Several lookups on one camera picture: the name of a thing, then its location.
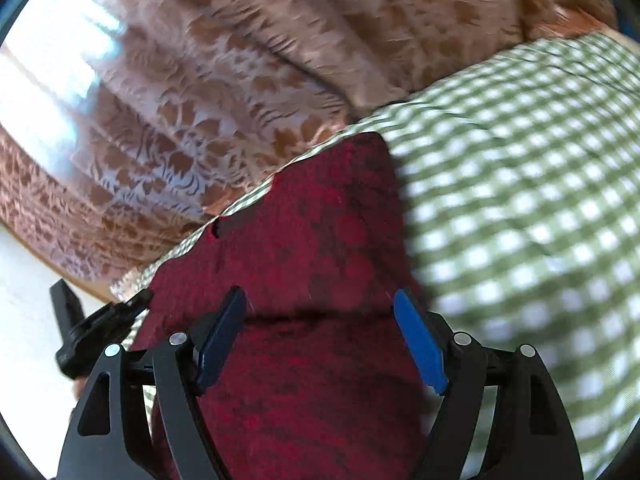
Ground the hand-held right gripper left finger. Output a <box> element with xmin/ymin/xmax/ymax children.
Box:
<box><xmin>57</xmin><ymin>286</ymin><xmax>248</xmax><ymax>480</ymax></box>

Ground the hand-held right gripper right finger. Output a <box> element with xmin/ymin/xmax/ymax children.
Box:
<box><xmin>392</xmin><ymin>287</ymin><xmax>584</xmax><ymax>480</ymax></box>

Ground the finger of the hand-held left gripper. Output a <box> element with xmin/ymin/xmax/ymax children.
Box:
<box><xmin>49</xmin><ymin>280</ymin><xmax>85</xmax><ymax>361</ymax></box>
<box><xmin>56</xmin><ymin>287</ymin><xmax>154</xmax><ymax>377</ymax></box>

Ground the dark red knitted garment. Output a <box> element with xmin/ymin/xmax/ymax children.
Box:
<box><xmin>120</xmin><ymin>131</ymin><xmax>452</xmax><ymax>480</ymax></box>

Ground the green checked bed sheet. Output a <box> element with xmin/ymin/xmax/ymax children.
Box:
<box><xmin>110</xmin><ymin>27</ymin><xmax>640</xmax><ymax>480</ymax></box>

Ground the brown floral curtain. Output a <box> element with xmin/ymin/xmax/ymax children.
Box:
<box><xmin>0</xmin><ymin>0</ymin><xmax>621</xmax><ymax>293</ymax></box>

